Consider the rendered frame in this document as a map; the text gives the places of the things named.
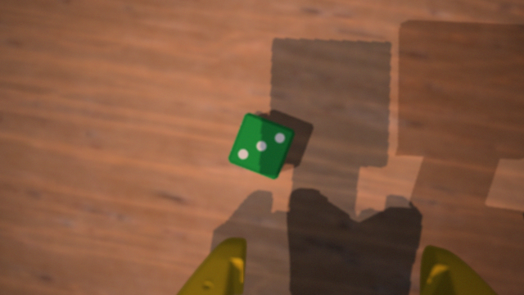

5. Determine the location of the green die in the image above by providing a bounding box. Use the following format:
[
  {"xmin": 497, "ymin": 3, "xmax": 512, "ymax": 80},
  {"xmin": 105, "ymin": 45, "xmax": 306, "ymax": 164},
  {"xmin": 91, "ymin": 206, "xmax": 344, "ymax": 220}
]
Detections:
[{"xmin": 228, "ymin": 112, "xmax": 295, "ymax": 179}]

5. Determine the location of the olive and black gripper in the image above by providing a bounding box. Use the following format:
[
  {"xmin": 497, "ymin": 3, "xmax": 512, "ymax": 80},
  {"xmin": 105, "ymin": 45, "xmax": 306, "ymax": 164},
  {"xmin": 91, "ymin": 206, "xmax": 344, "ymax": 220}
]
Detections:
[{"xmin": 177, "ymin": 238, "xmax": 498, "ymax": 295}]

